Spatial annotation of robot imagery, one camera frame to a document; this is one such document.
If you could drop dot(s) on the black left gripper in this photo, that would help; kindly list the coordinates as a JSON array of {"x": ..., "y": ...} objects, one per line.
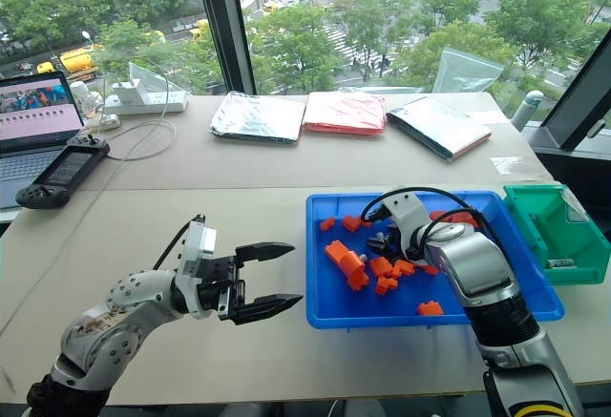
[{"x": 224, "y": 288}]

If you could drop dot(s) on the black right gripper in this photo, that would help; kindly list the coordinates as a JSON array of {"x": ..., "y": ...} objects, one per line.
[{"x": 398, "y": 240}]

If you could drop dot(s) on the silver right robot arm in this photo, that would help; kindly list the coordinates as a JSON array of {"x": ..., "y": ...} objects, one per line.
[{"x": 477, "y": 264}]

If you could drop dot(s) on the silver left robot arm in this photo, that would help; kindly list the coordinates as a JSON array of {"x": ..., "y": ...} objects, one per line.
[{"x": 119, "y": 302}]

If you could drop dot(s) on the blue plastic bin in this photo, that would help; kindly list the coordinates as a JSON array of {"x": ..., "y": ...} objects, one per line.
[{"x": 343, "y": 307}]

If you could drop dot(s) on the green plastic bin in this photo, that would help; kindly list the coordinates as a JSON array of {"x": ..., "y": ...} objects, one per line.
[{"x": 580, "y": 240}]

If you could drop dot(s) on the small orange block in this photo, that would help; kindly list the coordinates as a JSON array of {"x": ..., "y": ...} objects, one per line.
[
  {"x": 430, "y": 309},
  {"x": 327, "y": 224},
  {"x": 351, "y": 223},
  {"x": 382, "y": 266},
  {"x": 385, "y": 285},
  {"x": 404, "y": 268}
]

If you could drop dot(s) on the large orange block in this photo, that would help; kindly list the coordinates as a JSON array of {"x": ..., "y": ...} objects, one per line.
[
  {"x": 355, "y": 271},
  {"x": 336, "y": 251}
]

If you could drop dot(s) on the small red block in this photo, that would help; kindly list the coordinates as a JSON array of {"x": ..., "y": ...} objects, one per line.
[{"x": 429, "y": 269}]

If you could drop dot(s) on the silver bag with pink edge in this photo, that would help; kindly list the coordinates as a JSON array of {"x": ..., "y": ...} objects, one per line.
[{"x": 439, "y": 128}]

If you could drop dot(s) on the pink plastic bag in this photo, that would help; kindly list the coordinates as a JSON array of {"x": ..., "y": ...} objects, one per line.
[{"x": 343, "y": 111}]

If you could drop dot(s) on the clear plastic bag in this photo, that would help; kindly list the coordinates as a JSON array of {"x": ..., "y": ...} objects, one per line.
[{"x": 465, "y": 71}]

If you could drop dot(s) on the grey water bottle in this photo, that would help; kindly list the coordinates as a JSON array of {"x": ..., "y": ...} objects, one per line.
[{"x": 525, "y": 111}]

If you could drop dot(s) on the white power strip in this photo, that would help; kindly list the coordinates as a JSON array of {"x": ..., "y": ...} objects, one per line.
[{"x": 157, "y": 101}]

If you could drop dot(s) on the small white adapter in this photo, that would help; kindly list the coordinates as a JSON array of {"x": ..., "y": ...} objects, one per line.
[{"x": 111, "y": 122}]

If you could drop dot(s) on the black handheld controller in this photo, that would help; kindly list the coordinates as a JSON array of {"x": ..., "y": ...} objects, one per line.
[{"x": 67, "y": 169}]

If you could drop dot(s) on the white charger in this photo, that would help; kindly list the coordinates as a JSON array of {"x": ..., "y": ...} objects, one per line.
[{"x": 125, "y": 91}]

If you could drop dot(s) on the grey laptop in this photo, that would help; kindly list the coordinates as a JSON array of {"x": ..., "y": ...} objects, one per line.
[{"x": 33, "y": 111}]

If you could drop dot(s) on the yellow truck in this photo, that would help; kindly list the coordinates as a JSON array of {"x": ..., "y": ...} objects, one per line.
[{"x": 76, "y": 61}]

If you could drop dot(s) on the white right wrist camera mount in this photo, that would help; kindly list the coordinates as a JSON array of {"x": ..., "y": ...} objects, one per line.
[{"x": 405, "y": 212}]

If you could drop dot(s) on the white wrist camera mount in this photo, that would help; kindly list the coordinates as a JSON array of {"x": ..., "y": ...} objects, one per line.
[
  {"x": 196, "y": 250},
  {"x": 405, "y": 212}
]

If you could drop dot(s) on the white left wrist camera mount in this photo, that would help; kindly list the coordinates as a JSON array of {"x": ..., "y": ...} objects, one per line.
[{"x": 196, "y": 250}]

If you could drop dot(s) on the black slanted window frame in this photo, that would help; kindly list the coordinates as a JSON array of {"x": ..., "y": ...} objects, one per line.
[{"x": 577, "y": 102}]

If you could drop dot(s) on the black window post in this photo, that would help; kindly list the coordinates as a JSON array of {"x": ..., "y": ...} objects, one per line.
[{"x": 224, "y": 21}]

